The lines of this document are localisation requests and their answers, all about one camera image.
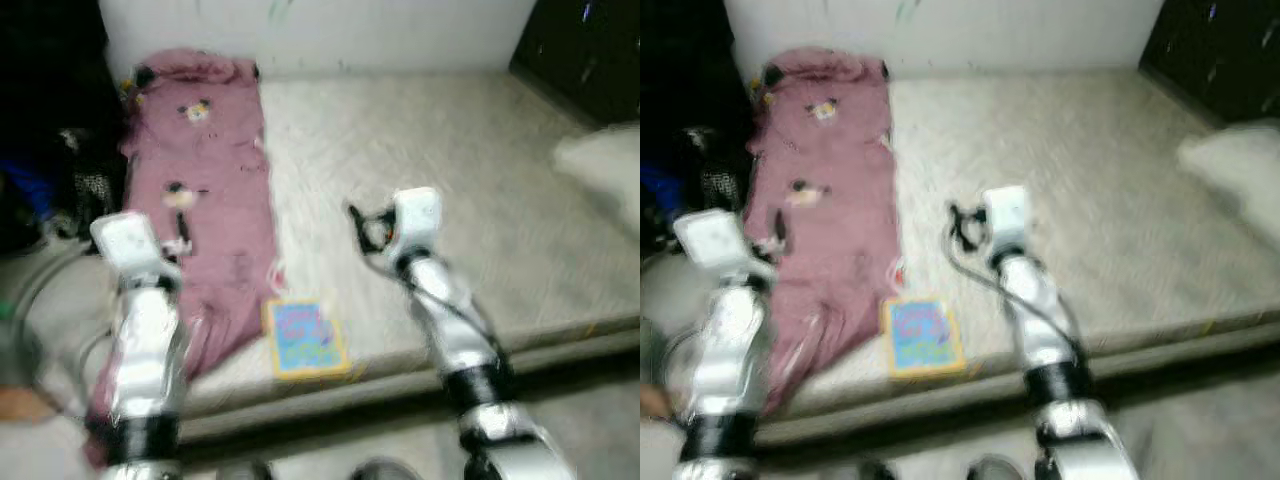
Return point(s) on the purple cartoon print blanket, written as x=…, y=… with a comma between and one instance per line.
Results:
x=210, y=160
x=830, y=160

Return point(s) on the white quilted mattress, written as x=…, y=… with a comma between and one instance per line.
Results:
x=450, y=180
x=1080, y=180

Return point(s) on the colourful children's board book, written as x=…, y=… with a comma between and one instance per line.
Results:
x=305, y=340
x=922, y=338

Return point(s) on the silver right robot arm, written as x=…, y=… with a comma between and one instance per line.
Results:
x=1045, y=320
x=450, y=320

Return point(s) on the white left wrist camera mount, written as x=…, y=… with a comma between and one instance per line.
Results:
x=710, y=240
x=125, y=240

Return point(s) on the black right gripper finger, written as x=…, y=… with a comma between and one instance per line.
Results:
x=955, y=225
x=358, y=225

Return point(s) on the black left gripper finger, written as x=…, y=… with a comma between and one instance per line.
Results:
x=183, y=235
x=780, y=235

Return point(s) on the silver right robot leg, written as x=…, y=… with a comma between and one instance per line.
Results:
x=380, y=470
x=995, y=470

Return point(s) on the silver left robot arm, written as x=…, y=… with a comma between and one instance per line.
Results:
x=725, y=350
x=145, y=350

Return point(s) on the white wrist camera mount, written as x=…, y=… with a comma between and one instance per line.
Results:
x=710, y=240
x=125, y=240
x=415, y=215
x=1008, y=215

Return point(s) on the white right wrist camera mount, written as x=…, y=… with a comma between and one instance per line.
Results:
x=415, y=215
x=1008, y=215

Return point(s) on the cream pillow with lettering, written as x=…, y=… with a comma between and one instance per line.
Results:
x=1235, y=170
x=605, y=170

